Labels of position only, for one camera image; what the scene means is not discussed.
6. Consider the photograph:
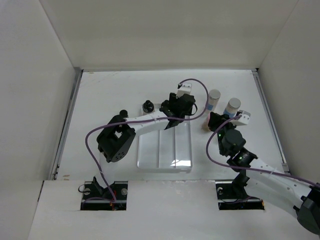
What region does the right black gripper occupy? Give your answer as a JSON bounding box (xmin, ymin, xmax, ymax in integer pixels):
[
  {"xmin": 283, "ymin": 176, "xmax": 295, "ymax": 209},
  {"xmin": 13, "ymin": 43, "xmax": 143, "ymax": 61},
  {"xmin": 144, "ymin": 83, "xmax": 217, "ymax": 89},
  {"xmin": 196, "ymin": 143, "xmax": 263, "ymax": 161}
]
[{"xmin": 208, "ymin": 111, "xmax": 239, "ymax": 156}]

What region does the pink cap spice bottle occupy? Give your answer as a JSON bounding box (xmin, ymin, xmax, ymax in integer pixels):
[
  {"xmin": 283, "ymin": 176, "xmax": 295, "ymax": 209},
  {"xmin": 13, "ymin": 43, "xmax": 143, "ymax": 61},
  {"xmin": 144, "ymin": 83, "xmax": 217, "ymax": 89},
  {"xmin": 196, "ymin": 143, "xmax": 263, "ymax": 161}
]
[{"xmin": 201, "ymin": 115, "xmax": 211, "ymax": 132}]

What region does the silver cap blue-band bottle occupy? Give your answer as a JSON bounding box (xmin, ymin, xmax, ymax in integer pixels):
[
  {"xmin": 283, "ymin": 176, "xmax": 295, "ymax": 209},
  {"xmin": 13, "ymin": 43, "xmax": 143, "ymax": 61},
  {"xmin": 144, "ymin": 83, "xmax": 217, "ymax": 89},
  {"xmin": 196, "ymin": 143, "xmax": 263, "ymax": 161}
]
[{"xmin": 223, "ymin": 97, "xmax": 241, "ymax": 118}]

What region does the silver cap blue bottle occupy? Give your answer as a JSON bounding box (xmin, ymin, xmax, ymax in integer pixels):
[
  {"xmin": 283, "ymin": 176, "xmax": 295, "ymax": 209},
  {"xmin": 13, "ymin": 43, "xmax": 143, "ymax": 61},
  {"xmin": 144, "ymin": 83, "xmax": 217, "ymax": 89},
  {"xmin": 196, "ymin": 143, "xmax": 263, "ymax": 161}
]
[{"xmin": 206, "ymin": 89, "xmax": 221, "ymax": 112}]

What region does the black round cap jar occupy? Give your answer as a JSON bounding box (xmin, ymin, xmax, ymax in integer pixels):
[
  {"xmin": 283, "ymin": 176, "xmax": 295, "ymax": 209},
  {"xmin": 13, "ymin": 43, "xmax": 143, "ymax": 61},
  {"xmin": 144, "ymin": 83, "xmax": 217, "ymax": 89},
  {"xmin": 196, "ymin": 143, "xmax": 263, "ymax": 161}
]
[{"xmin": 142, "ymin": 100, "xmax": 155, "ymax": 116}]

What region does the small black cap brown bottle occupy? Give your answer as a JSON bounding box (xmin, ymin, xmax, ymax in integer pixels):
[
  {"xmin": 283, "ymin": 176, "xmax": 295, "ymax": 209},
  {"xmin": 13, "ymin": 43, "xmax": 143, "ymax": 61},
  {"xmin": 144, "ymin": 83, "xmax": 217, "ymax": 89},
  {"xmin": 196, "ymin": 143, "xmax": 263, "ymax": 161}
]
[{"xmin": 119, "ymin": 109, "xmax": 129, "ymax": 118}]

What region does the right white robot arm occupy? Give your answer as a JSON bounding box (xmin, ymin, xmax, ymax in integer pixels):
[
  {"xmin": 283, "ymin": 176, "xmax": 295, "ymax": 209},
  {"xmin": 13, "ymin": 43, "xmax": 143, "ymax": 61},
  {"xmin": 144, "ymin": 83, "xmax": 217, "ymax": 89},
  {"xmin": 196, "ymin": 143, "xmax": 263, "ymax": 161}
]
[{"xmin": 207, "ymin": 110, "xmax": 320, "ymax": 235}]

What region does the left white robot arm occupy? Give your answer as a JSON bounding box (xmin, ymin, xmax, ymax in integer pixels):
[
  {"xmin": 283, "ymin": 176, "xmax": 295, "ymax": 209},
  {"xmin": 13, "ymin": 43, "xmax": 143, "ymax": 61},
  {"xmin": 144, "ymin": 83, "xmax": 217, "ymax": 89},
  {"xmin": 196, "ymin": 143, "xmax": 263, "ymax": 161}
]
[{"xmin": 96, "ymin": 93, "xmax": 196, "ymax": 163}]

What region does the clear acrylic organizer tray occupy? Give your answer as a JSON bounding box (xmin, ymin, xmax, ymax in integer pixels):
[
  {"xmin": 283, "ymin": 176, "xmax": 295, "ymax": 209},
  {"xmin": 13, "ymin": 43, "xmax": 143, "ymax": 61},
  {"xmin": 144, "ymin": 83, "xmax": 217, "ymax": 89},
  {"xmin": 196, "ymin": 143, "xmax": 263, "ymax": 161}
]
[{"xmin": 136, "ymin": 103, "xmax": 194, "ymax": 174}]

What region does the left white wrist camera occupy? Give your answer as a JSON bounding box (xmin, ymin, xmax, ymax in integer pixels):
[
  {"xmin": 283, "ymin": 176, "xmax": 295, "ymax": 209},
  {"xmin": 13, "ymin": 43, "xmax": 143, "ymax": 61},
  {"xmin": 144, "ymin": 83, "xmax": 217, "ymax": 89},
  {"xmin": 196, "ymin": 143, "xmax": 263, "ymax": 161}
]
[{"xmin": 176, "ymin": 82, "xmax": 192, "ymax": 99}]

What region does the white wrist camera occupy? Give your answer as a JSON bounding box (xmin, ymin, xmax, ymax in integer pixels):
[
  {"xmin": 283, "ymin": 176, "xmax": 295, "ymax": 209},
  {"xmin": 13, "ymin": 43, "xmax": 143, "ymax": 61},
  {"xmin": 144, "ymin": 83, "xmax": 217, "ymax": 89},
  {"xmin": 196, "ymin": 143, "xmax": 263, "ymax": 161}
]
[
  {"xmin": 235, "ymin": 110, "xmax": 251, "ymax": 126},
  {"xmin": 176, "ymin": 82, "xmax": 192, "ymax": 99}
]

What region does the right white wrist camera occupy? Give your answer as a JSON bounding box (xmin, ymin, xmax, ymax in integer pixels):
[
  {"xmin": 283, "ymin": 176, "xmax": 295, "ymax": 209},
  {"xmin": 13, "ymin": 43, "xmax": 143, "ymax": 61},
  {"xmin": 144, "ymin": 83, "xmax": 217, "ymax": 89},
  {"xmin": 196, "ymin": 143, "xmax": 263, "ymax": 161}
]
[{"xmin": 235, "ymin": 110, "xmax": 251, "ymax": 126}]

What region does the right aluminium frame rail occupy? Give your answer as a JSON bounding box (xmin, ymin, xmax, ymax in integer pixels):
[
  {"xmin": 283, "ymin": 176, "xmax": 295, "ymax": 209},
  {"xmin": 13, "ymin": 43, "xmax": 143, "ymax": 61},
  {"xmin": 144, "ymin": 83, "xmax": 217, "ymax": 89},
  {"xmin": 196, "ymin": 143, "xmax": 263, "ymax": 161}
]
[{"xmin": 251, "ymin": 68, "xmax": 291, "ymax": 174}]

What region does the aluminium frame rail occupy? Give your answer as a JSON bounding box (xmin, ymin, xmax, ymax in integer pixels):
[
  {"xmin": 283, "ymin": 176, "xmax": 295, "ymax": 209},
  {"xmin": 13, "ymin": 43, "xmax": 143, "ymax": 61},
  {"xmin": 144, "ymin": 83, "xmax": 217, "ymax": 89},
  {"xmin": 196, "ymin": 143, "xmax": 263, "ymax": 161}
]
[
  {"xmin": 48, "ymin": 67, "xmax": 84, "ymax": 180},
  {"xmin": 251, "ymin": 68, "xmax": 291, "ymax": 174}
]

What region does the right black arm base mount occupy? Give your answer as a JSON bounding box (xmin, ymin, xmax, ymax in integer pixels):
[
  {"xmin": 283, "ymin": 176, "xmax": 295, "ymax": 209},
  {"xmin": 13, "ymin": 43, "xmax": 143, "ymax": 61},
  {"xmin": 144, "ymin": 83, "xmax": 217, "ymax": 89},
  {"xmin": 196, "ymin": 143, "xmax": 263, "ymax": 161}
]
[{"xmin": 215, "ymin": 173, "xmax": 265, "ymax": 211}]

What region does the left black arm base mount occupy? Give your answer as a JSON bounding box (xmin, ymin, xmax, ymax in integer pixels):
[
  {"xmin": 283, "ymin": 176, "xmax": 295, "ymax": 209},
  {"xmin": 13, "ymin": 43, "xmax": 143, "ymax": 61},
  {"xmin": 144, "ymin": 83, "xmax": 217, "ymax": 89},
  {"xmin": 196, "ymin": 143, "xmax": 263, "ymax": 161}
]
[{"xmin": 78, "ymin": 177, "xmax": 129, "ymax": 211}]

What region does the left aluminium frame rail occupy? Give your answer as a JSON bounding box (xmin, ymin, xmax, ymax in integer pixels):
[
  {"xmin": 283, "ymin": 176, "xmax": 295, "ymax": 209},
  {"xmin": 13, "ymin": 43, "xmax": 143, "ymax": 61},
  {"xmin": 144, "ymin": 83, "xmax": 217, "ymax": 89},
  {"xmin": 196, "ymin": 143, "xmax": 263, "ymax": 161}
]
[{"xmin": 48, "ymin": 67, "xmax": 84, "ymax": 180}]

